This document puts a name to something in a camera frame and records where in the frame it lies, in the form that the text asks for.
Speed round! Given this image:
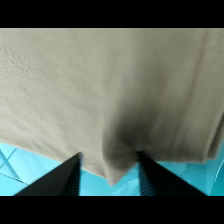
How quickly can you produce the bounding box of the orange garment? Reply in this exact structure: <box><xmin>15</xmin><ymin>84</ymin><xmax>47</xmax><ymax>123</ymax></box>
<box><xmin>0</xmin><ymin>27</ymin><xmax>224</xmax><ymax>187</ymax></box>

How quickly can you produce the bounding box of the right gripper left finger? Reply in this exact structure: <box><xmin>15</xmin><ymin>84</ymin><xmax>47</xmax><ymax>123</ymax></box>
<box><xmin>14</xmin><ymin>152</ymin><xmax>83</xmax><ymax>197</ymax></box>

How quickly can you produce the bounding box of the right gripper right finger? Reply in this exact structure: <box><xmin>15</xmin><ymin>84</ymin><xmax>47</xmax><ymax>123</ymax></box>
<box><xmin>136</xmin><ymin>151</ymin><xmax>208</xmax><ymax>197</ymax></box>

